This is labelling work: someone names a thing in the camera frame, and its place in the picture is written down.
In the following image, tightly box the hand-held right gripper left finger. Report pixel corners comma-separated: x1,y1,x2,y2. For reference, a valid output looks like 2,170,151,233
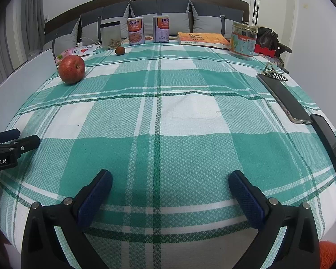
21,169,113,269

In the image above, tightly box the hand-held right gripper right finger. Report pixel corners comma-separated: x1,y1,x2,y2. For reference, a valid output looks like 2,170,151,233
228,170,321,269

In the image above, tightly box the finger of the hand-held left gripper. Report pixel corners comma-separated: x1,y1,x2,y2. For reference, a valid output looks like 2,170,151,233
8,135,40,155
0,129,21,144

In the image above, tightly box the red apple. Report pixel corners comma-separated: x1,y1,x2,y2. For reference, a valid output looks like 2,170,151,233
58,55,86,85

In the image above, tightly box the white board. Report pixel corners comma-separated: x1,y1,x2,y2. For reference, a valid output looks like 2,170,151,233
0,48,58,110

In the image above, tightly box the green white checkered tablecloth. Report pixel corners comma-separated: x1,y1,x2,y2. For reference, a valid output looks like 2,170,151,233
0,40,336,269

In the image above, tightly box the pink snack packet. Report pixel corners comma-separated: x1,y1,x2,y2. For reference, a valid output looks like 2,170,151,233
56,49,82,63

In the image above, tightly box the black smartphone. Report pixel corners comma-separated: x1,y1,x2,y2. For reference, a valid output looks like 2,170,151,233
310,113,336,186

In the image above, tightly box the orange fuzzy rug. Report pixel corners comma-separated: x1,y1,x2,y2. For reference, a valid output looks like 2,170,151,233
319,241,336,269

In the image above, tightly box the grey curtain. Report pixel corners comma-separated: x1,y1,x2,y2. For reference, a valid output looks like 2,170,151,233
0,0,47,91

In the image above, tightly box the gold edged smartphone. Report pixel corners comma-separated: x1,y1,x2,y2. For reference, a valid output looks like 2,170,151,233
256,73,314,125

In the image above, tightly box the white packet with red print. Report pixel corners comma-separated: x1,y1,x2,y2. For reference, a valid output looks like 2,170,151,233
78,45,100,56

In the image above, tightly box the grey two-tone pillow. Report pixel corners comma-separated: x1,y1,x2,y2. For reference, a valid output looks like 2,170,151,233
80,1,131,46
43,17,82,52
129,0,191,41
190,1,245,36

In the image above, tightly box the striped hair clip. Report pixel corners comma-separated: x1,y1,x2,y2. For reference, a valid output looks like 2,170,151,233
263,63,288,82

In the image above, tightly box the clear pouch of dried snacks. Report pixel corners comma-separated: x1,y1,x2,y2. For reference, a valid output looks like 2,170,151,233
100,21,121,50

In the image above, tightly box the red box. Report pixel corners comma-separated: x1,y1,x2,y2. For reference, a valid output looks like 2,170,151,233
254,45,276,58

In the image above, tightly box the dark chair armrest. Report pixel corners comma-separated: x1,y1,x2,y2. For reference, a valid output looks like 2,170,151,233
277,43,293,75

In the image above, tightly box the clear jar with green label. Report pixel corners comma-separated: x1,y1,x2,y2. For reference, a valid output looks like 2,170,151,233
229,22,258,61

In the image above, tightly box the orange and purple food canister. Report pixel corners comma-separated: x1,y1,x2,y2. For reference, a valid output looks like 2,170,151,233
153,15,170,43
127,17,145,45

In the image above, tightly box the black bag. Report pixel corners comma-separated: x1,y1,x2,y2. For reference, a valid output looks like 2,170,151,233
254,27,279,51

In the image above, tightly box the orange cover book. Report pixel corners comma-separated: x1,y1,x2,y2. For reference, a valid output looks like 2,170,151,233
177,32,231,50

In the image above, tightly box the white cable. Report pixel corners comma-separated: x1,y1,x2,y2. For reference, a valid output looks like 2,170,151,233
77,36,102,47

